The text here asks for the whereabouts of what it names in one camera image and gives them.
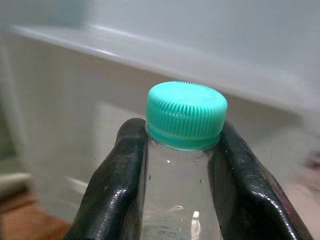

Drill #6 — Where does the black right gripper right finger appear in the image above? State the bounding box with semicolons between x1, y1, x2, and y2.
211;119;314;240

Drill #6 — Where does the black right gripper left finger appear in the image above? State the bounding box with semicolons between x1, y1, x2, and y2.
71;117;149;240

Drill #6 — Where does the clear bottle with green cap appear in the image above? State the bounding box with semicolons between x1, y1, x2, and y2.
122;80;229;240

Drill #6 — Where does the silver mini fridge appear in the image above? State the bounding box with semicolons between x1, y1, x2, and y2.
0;0;320;226

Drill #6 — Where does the white fridge shelf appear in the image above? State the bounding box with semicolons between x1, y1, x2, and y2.
9;22;309;122

